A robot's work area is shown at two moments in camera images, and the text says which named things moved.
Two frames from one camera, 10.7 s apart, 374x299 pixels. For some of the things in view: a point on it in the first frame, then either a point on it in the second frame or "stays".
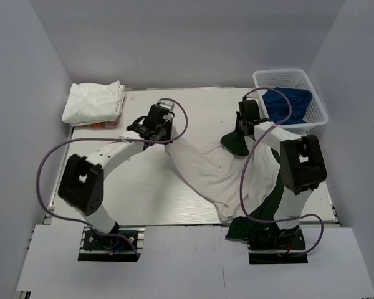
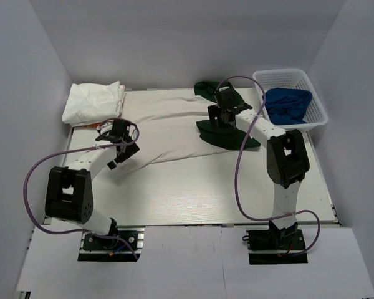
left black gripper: x=167 y=137 → x=131 y=149
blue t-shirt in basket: x=277 y=108 stays
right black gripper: x=239 y=130 → x=214 y=112
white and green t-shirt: x=242 y=185 → x=172 y=127
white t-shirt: x=90 y=103 stays
